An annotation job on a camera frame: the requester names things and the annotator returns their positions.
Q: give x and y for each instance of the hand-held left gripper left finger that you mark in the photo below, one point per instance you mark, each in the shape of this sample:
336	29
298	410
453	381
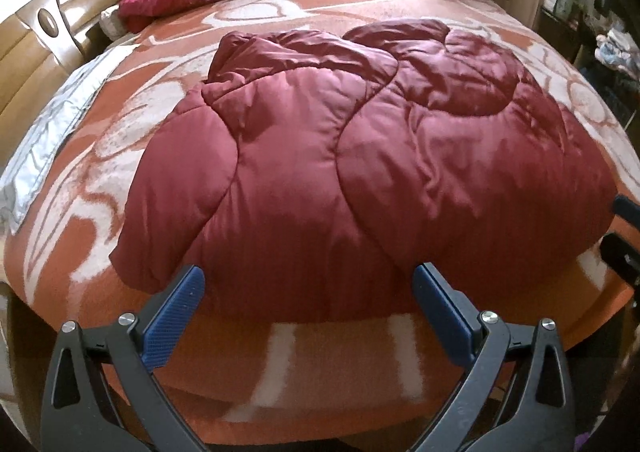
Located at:
172	317

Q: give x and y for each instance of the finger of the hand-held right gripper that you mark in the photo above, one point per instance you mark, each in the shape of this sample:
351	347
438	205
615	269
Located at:
627	207

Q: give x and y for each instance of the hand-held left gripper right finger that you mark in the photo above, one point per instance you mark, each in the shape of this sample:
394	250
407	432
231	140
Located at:
445	314

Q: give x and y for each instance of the dark red padded quilt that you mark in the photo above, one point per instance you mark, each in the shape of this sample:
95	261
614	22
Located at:
325	157

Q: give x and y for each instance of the pile of light clothes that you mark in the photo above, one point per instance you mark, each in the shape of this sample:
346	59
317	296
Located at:
615	47

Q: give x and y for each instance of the orange and white patterned blanket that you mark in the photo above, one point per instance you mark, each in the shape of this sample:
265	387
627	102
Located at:
325	357

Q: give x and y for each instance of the silver grey sheet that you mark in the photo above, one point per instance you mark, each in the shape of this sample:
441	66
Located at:
55	122

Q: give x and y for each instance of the white pillow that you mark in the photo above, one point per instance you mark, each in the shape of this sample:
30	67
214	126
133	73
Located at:
114	23

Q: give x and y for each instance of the wooden headboard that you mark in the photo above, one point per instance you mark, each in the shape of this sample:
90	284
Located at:
30	47

